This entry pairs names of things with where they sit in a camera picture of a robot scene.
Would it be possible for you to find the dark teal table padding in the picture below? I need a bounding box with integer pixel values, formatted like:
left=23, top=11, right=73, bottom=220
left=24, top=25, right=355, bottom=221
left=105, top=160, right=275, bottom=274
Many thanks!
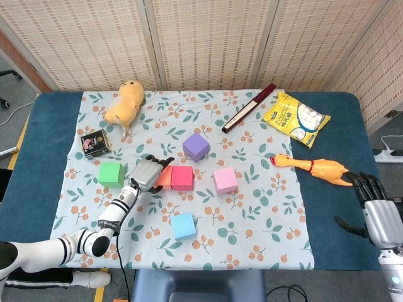
left=0, top=91, right=393, bottom=271

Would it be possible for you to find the dark red long box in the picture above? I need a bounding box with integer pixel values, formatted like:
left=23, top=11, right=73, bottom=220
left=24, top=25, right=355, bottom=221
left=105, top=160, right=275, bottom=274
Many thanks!
left=221, top=83, right=278, bottom=134

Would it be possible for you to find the green cube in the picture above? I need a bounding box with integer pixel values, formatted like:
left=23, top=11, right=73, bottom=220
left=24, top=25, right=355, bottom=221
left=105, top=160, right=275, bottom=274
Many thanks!
left=98, top=162, right=125, bottom=189

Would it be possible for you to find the yellow rubber chicken toy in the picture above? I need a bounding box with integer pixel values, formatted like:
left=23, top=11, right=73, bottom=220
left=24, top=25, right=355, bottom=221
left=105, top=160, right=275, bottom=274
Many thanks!
left=270, top=153, right=355, bottom=187

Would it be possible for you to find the black box beside table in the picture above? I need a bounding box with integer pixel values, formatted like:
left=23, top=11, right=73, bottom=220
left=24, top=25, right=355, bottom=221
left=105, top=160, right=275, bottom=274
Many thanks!
left=0, top=168, right=13, bottom=202

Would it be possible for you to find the white charger cable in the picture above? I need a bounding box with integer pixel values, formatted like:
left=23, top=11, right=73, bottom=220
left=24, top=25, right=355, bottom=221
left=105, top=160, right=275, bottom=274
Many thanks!
left=380, top=135, right=403, bottom=152

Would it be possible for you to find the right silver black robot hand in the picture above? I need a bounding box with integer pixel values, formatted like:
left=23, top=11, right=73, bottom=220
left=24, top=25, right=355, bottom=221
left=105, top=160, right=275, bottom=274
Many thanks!
left=334, top=171, right=403, bottom=249

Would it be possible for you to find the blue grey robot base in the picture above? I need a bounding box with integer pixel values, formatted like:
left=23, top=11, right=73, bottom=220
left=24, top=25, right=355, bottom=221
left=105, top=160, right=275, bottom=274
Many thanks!
left=131, top=269, right=267, bottom=302

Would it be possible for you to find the orange cube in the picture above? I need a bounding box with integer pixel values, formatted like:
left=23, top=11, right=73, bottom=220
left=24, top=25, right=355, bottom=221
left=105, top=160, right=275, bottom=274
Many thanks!
left=154, top=165, right=173, bottom=191

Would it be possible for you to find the light blue cube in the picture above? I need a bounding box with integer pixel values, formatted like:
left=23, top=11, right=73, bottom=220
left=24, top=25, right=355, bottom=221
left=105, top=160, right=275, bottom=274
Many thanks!
left=170, top=211, right=198, bottom=242

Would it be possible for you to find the purple cube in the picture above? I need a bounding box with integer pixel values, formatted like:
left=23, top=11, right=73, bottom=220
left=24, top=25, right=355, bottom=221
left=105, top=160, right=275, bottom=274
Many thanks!
left=182, top=132, right=211, bottom=163

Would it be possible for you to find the yellow plush pig toy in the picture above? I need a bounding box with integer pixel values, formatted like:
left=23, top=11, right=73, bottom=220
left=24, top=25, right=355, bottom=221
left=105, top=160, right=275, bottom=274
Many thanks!
left=103, top=81, right=146, bottom=137

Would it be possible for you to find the black office chair base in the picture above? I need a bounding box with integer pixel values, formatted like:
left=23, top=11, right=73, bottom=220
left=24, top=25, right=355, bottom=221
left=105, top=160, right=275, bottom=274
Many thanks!
left=0, top=69, right=23, bottom=109

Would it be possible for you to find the floral print tablecloth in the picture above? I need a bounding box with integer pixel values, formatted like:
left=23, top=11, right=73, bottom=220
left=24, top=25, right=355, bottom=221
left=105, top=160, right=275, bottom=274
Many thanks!
left=49, top=89, right=315, bottom=271

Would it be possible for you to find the black tin can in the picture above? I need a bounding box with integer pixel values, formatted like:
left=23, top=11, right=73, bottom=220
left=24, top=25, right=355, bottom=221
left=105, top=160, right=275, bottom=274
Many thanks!
left=80, top=128, right=112, bottom=160

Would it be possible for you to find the white power strip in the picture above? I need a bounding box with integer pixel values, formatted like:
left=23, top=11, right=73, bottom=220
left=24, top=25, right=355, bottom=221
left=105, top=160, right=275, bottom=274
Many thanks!
left=373, top=149, right=403, bottom=164

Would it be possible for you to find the black floor cable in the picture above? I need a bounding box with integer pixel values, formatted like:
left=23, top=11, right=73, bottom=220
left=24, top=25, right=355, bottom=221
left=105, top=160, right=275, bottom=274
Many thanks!
left=266, top=284, right=308, bottom=302

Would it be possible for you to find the thin white floor cable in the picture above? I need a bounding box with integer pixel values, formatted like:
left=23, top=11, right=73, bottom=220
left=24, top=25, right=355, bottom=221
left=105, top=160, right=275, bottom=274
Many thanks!
left=0, top=100, right=35, bottom=126

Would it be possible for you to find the bamboo folding screen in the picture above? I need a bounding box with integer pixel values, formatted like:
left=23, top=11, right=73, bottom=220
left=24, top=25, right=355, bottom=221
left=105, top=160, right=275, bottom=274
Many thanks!
left=0, top=0, right=403, bottom=133

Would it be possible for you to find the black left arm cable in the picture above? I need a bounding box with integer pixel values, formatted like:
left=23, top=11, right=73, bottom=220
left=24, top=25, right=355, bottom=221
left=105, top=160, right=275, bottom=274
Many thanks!
left=115, top=177, right=141, bottom=302

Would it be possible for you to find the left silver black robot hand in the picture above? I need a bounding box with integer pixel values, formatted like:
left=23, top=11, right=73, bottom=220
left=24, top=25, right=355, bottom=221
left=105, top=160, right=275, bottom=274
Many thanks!
left=129, top=154, right=176, bottom=193

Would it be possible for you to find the red cube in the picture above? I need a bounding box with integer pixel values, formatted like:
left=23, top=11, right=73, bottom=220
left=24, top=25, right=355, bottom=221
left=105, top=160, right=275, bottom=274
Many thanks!
left=171, top=165, right=194, bottom=191

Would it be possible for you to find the pink cube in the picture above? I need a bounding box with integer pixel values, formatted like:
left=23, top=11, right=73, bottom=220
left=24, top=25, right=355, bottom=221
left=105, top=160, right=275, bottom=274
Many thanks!
left=212, top=167, right=239, bottom=195

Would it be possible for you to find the yellow cotton ball bag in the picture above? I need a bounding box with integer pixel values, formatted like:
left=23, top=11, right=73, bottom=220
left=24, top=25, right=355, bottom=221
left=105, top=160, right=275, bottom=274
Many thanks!
left=263, top=90, right=331, bottom=149

